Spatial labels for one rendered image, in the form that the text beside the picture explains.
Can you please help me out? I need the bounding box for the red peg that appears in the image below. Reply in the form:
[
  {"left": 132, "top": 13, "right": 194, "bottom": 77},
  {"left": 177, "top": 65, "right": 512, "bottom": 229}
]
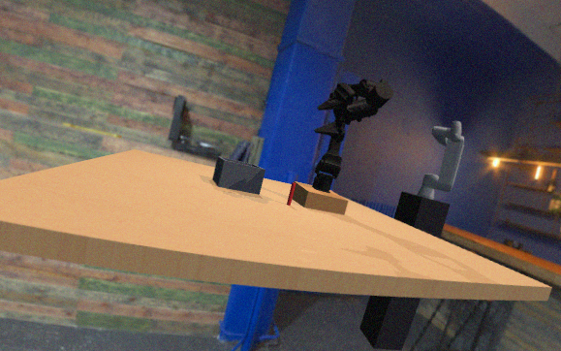
[{"left": 287, "top": 183, "right": 296, "bottom": 206}]

